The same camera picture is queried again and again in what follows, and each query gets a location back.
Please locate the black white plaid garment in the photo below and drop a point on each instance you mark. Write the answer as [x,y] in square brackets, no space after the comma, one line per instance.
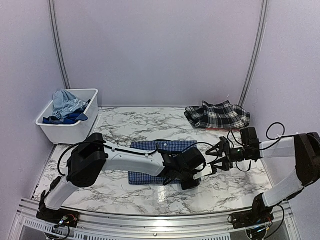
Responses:
[218,116]

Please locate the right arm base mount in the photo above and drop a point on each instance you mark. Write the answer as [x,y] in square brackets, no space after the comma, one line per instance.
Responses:
[258,214]

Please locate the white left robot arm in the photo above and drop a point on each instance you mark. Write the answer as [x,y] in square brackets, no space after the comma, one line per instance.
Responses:
[94,155]

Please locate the aluminium front frame rail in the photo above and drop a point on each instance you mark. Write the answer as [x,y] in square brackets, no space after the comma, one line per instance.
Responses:
[110,226]

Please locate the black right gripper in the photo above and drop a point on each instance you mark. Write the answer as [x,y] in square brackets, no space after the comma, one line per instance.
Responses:
[223,148]

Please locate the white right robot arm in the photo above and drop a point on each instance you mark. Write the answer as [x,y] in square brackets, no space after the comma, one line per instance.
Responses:
[236,188]

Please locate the light blue garment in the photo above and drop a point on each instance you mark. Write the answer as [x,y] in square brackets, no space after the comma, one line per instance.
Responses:
[66,103]

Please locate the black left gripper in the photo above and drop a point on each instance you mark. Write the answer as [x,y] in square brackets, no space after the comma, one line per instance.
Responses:
[187,186]

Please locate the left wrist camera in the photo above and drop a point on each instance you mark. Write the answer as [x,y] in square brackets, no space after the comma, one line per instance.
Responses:
[207,171]

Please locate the dark blue garment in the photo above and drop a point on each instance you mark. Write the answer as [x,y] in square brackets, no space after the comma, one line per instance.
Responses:
[70,119]

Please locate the white plastic laundry bin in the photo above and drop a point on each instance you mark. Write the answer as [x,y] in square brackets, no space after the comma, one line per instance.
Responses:
[71,134]

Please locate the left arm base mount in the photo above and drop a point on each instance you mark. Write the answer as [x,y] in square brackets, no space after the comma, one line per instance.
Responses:
[59,217]

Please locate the left wall aluminium post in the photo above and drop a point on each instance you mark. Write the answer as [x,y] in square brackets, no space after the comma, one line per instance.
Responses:
[57,44]

